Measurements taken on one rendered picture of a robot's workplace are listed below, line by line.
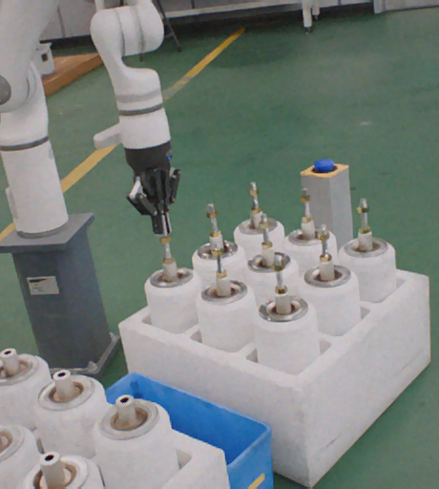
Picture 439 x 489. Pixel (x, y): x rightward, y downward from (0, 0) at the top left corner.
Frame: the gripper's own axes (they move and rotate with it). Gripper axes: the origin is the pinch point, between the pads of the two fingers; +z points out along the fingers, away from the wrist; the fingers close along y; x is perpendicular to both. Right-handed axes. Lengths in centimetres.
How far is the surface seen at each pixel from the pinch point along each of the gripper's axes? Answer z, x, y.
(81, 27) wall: 20, 363, 418
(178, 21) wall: 25, 278, 443
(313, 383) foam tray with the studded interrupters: 17.7, -29.9, -11.1
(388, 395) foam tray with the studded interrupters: 32.7, -34.3, 8.8
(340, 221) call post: 13.8, -16.3, 37.2
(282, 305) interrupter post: 8.5, -23.8, -6.0
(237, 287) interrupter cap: 9.7, -13.3, -0.9
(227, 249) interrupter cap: 9.9, -4.5, 12.1
